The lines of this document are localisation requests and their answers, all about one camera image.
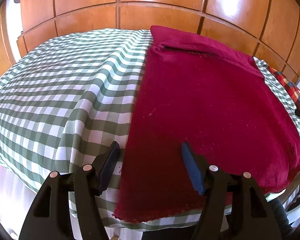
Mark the green white checkered bedsheet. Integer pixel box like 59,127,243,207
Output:
0,29,300,231

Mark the multicolour plaid blanket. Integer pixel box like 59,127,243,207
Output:
268,66,300,109

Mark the crimson red knit garment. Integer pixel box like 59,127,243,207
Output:
114,25,300,223

